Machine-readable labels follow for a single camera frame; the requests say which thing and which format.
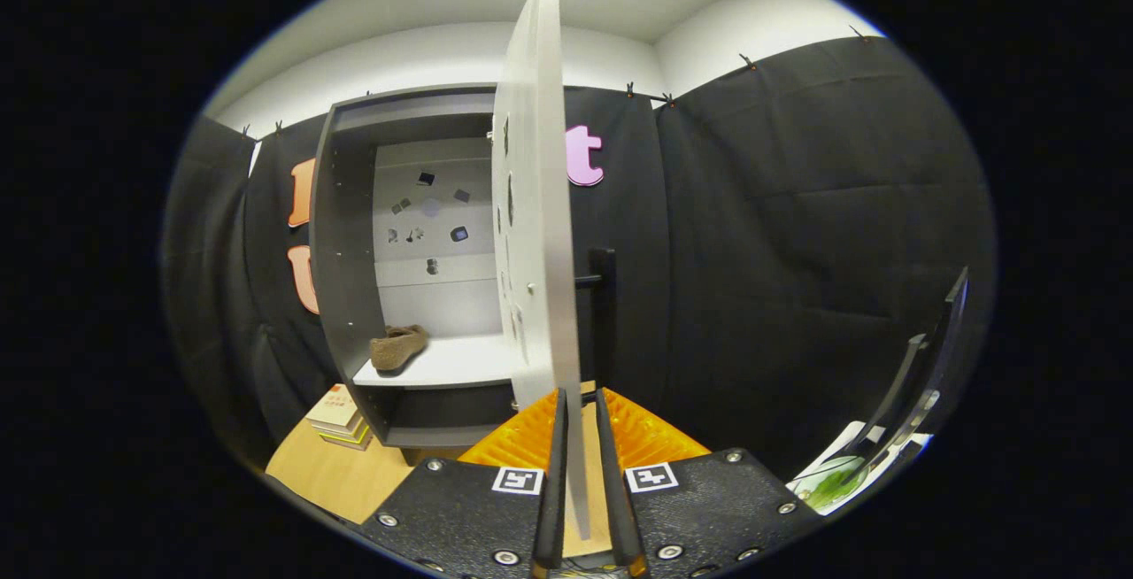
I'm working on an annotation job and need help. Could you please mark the black backdrop cloth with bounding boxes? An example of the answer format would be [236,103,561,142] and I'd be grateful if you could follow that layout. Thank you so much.
[159,35,1001,491]

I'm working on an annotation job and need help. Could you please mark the beige cover book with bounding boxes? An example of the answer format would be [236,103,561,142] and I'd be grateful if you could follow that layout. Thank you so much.
[305,384,359,429]

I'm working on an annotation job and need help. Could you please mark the white and green sheet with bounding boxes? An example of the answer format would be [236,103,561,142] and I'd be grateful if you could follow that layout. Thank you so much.
[788,420,935,516]

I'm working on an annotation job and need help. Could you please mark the black door handle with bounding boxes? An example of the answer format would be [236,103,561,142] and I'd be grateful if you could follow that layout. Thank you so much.
[574,247,618,403]

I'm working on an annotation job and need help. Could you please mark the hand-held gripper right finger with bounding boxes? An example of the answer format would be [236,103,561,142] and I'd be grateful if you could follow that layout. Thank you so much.
[595,387,824,579]

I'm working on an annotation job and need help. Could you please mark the grey shoe cabinet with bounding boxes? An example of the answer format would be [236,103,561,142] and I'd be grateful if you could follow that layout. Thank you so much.
[308,83,532,467]

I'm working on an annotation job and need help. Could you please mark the black monitor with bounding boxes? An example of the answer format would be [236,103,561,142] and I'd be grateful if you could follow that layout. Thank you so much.
[863,266,970,474]

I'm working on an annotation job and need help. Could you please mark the brown fuzzy shoe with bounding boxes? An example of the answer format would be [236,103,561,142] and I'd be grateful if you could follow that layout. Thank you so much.
[369,324,431,374]

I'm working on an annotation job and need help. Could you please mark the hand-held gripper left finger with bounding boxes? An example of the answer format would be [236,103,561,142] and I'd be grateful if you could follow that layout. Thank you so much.
[358,387,569,579]

